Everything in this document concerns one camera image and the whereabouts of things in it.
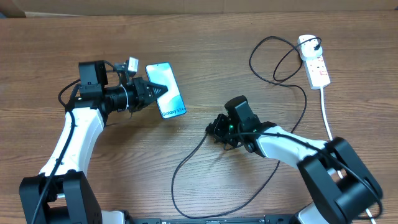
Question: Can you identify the white power extension strip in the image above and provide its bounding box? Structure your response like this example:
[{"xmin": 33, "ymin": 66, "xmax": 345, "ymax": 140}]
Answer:
[{"xmin": 303, "ymin": 56, "xmax": 331, "ymax": 90}]

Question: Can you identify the white USB wall charger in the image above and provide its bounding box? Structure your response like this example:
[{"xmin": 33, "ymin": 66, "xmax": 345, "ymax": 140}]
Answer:
[{"xmin": 297, "ymin": 34, "xmax": 323, "ymax": 61}]

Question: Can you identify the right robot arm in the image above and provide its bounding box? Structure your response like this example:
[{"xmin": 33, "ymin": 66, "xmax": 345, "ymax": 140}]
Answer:
[{"xmin": 206, "ymin": 96, "xmax": 382, "ymax": 223}]

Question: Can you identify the brown cardboard backboard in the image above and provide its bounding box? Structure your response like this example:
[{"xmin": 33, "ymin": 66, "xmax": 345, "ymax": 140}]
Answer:
[{"xmin": 1, "ymin": 0, "xmax": 397, "ymax": 17}]

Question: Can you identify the blue-screen Samsung smartphone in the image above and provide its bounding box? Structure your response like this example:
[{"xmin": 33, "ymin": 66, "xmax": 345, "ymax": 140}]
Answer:
[{"xmin": 145, "ymin": 62, "xmax": 187, "ymax": 120}]

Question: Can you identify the white power strip cord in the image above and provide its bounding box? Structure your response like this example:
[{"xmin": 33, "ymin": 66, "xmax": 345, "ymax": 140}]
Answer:
[{"xmin": 319, "ymin": 87, "xmax": 377, "ymax": 224}]

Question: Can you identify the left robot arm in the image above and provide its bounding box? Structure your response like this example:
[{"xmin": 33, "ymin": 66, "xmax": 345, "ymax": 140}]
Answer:
[{"xmin": 19, "ymin": 58, "xmax": 168, "ymax": 223}]

